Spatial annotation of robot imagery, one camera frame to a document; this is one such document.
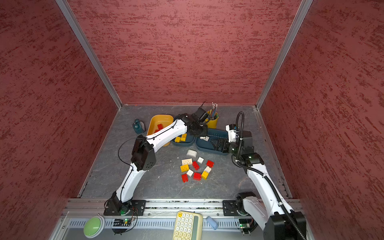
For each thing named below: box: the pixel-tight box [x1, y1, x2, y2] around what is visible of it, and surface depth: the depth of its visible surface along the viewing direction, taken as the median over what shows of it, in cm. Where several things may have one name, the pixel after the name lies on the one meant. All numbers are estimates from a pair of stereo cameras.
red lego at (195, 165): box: [192, 161, 200, 171], surface depth 90 cm
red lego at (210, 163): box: [206, 160, 215, 168], surface depth 91 cm
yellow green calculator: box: [172, 210, 203, 240], surface depth 69 cm
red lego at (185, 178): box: [181, 174, 189, 183], surface depth 85 cm
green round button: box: [83, 215, 105, 239], surface depth 69 cm
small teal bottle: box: [132, 118, 144, 134], surface depth 102 cm
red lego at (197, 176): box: [193, 172, 202, 181], surface depth 86 cm
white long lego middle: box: [181, 158, 193, 166], surface depth 91 cm
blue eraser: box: [206, 216, 218, 230], surface depth 70 cm
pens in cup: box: [211, 102, 219, 120], surface depth 102 cm
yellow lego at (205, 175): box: [201, 171, 209, 180], surface depth 84 cm
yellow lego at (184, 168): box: [180, 164, 190, 173], surface depth 89 cm
